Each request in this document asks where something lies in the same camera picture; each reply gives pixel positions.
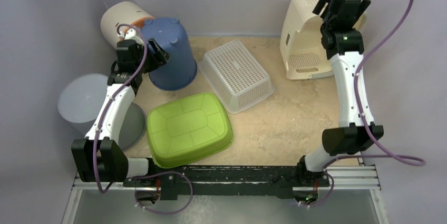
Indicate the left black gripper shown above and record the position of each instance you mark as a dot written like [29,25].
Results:
[162,56]

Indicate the blue plastic bucket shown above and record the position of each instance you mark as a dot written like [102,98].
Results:
[172,37]

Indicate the large cream laundry basket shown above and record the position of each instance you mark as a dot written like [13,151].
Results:
[300,43]

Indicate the green plastic tray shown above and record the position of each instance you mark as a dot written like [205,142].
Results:
[187,130]

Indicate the small white perforated basket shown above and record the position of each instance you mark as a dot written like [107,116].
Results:
[235,76]

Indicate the grey plastic bucket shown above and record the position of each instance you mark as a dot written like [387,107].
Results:
[80,104]

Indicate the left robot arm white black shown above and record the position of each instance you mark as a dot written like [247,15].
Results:
[97,156]

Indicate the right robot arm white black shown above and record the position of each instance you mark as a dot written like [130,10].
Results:
[344,48]

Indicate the round drawer cabinet orange yellow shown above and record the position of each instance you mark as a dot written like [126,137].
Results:
[121,13]

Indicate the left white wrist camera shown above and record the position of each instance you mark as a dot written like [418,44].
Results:
[130,34]

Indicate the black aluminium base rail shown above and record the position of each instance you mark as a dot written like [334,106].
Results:
[167,192]

